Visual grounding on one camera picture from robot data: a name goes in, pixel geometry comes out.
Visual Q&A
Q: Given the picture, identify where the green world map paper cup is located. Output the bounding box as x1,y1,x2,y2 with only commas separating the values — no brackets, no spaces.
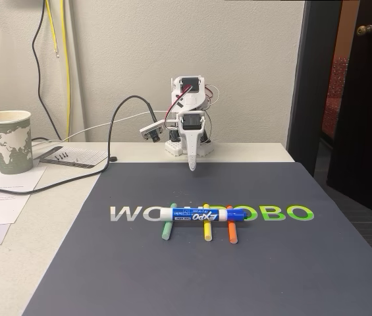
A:
0,110,34,175

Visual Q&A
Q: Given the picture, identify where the yellow chalk stick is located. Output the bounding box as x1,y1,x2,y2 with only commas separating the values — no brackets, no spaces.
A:
203,203,213,242

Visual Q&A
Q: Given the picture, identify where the black wall cable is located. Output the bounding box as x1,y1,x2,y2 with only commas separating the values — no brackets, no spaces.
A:
32,0,63,142

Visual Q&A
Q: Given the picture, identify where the dark grey Wowrobo mat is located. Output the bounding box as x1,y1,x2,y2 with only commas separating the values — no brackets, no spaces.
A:
22,161,372,316

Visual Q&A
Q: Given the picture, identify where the blue Expo marker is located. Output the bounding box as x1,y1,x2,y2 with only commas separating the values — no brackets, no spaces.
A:
159,206,249,224

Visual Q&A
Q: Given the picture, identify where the white gripper camera module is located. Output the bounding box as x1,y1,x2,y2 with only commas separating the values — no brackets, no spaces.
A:
139,120,166,144

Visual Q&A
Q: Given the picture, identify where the dark wooden door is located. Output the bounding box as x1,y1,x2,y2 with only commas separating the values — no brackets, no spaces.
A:
326,0,372,225

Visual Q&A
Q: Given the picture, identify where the white cable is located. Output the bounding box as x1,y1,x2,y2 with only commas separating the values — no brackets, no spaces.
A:
32,111,155,145

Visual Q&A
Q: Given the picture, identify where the lined notepad sheet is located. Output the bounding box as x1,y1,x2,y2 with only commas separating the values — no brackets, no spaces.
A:
32,146,111,171

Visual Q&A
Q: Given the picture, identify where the black camera cable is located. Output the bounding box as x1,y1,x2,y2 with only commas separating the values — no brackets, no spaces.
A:
0,95,159,195

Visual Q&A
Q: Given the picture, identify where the long yellow wire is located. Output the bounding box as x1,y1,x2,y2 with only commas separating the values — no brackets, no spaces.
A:
60,0,73,138

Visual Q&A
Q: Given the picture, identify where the orange chalk stick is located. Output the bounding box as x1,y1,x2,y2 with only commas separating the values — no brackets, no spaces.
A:
225,205,238,244

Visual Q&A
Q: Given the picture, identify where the green chalk stick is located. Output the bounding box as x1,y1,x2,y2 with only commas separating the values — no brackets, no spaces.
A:
161,203,178,240

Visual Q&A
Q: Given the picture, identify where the dark door frame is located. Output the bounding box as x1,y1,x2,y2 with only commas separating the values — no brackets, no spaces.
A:
286,0,343,178

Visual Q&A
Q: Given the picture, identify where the short yellow wire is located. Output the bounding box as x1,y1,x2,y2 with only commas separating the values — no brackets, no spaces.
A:
45,0,61,59

